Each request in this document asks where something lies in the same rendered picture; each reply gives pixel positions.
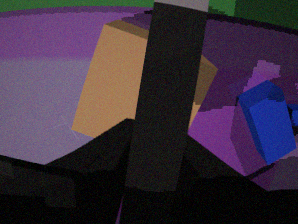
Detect grey putter with red face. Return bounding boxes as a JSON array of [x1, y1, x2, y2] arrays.
[[120, 0, 209, 224]]

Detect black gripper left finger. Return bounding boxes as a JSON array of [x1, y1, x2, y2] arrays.
[[0, 119, 134, 224]]

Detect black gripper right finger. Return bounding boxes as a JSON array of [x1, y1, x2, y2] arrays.
[[168, 135, 298, 224]]

